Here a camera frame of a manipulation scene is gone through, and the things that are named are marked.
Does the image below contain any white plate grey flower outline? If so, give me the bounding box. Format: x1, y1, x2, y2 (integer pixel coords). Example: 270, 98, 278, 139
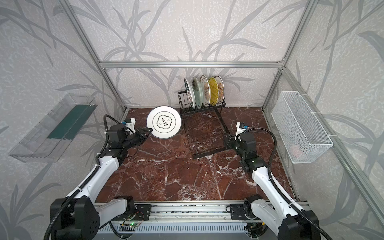
147, 106, 182, 140

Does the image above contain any mint green flower plate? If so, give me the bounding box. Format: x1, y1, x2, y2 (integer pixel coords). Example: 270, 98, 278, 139
192, 77, 203, 109

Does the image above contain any aluminium front rail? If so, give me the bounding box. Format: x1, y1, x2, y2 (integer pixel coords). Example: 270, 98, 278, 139
89, 200, 316, 224

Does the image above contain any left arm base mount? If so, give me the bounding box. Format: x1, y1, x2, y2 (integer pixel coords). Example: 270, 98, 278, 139
114, 204, 152, 221

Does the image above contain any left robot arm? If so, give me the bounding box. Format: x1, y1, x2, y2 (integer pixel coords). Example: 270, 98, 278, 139
44, 115, 153, 240

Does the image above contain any yellow green woven plate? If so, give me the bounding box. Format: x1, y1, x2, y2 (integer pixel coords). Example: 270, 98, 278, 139
209, 78, 219, 106

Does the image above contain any pink object in basket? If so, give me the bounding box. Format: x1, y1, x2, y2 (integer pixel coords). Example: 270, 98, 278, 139
290, 145, 304, 159

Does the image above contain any large white orange sunburst plate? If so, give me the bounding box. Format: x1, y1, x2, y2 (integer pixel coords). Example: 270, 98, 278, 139
200, 75, 211, 108

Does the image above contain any aluminium cage frame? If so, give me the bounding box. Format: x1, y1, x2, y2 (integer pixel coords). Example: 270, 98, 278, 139
58, 1, 384, 224

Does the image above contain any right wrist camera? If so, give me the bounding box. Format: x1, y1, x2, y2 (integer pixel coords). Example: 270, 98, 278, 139
236, 122, 249, 137

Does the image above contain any black wire dish rack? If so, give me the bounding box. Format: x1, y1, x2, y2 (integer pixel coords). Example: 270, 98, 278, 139
178, 91, 230, 159

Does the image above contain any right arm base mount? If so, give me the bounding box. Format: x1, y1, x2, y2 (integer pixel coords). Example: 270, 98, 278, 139
226, 203, 256, 221

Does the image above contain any white wire mesh basket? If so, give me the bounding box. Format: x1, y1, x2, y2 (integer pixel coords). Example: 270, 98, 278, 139
272, 91, 334, 164

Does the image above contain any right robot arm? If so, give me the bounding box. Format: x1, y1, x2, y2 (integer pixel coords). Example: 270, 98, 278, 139
224, 122, 331, 240

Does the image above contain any clear plastic wall bin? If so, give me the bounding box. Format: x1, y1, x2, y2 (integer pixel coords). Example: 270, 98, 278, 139
9, 94, 98, 163

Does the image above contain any small white orange sunburst plate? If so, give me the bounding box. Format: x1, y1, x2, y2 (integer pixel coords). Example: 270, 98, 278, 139
215, 76, 225, 105

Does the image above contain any white plate green lettered rim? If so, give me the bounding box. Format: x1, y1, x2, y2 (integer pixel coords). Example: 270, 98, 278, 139
184, 78, 196, 111

